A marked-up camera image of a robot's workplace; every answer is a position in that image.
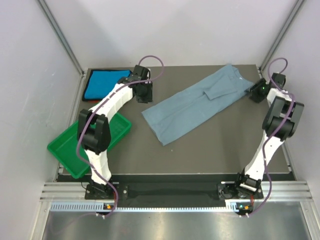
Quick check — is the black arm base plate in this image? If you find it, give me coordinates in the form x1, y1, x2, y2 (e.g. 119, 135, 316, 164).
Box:
84, 181, 263, 201

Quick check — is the folded bright blue t-shirt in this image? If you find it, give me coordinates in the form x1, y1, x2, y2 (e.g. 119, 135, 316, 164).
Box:
84, 69, 132, 101

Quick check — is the green plastic tray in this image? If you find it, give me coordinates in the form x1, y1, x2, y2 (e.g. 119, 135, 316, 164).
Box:
47, 113, 132, 179

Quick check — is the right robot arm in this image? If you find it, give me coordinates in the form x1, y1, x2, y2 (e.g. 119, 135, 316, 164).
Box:
233, 73, 305, 198

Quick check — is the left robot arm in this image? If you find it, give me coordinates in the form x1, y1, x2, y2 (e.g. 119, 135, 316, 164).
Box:
77, 65, 153, 199

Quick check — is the left aluminium corner post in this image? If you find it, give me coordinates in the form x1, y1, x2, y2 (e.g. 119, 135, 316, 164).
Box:
35, 0, 85, 76

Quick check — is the light blue t-shirt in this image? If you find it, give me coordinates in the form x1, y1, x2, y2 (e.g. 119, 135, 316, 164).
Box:
142, 64, 253, 146

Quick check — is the folded black t-shirt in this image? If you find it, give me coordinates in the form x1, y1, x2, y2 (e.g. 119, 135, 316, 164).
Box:
81, 68, 133, 103

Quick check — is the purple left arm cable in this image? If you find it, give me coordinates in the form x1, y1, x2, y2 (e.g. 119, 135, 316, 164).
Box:
76, 54, 165, 221

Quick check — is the right aluminium corner post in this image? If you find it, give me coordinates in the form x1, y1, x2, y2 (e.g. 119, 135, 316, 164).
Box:
258, 0, 306, 73

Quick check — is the aluminium frame rail front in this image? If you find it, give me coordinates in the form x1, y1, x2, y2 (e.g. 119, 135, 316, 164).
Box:
40, 181, 312, 202

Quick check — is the aluminium corner post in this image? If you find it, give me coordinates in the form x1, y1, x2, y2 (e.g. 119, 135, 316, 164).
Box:
35, 0, 85, 76
258, 0, 306, 73

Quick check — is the grey slotted cable duct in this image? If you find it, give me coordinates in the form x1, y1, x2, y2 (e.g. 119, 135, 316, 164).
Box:
49, 201, 251, 213

